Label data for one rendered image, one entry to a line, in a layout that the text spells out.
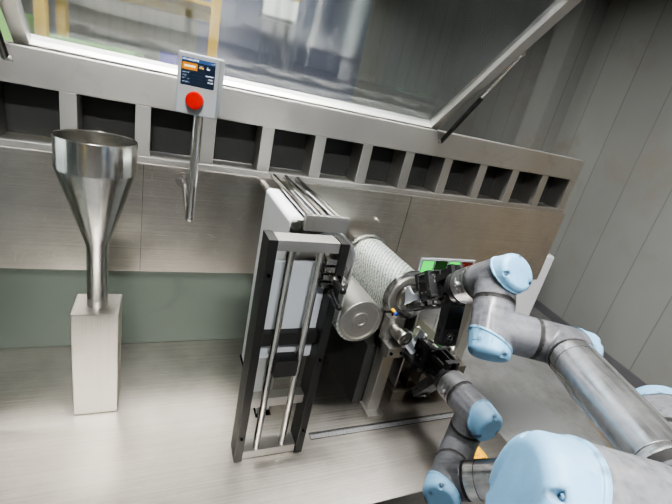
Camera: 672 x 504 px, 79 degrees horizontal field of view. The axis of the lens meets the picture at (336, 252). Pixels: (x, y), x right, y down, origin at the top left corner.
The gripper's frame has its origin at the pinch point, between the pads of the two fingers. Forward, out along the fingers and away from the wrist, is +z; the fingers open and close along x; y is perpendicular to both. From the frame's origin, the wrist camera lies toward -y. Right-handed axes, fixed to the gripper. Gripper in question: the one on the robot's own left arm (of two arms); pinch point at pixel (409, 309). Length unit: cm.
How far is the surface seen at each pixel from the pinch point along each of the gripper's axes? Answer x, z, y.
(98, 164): 70, -10, 25
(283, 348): 34.0, -0.9, -7.8
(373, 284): 5.0, 8.4, 8.2
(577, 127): -334, 142, 203
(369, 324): 7.6, 8.0, -2.6
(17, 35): 87, 2, 58
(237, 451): 41, 12, -29
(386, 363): 2.3, 10.1, -12.8
